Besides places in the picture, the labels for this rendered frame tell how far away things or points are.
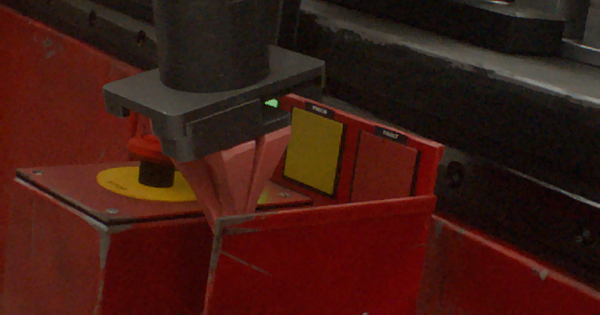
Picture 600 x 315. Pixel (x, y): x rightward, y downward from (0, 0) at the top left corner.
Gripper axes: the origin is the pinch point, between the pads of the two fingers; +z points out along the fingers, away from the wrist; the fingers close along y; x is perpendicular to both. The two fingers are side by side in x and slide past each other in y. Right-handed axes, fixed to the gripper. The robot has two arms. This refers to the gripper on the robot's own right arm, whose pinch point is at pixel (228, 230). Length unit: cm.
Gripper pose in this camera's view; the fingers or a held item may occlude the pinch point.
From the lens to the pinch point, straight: 66.4
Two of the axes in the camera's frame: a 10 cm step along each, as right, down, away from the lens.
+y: 7.4, -2.9, 6.1
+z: 0.5, 9.2, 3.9
